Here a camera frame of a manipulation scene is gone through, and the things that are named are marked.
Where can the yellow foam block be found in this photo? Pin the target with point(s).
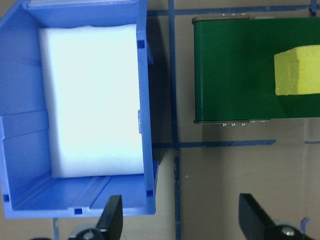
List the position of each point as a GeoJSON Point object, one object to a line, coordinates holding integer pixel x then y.
{"type": "Point", "coordinates": [300, 72]}

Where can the white foam pad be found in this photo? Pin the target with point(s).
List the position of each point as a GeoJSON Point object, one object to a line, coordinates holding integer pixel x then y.
{"type": "Point", "coordinates": [92, 100]}

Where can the green conveyor belt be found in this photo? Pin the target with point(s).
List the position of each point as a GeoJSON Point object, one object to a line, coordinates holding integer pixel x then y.
{"type": "Point", "coordinates": [232, 75]}

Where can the blue plastic storage bin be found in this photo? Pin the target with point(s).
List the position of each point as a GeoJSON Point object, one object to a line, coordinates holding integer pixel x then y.
{"type": "Point", "coordinates": [22, 82]}

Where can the clear plastic label holder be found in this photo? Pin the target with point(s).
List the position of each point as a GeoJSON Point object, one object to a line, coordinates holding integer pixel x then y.
{"type": "Point", "coordinates": [80, 2]}

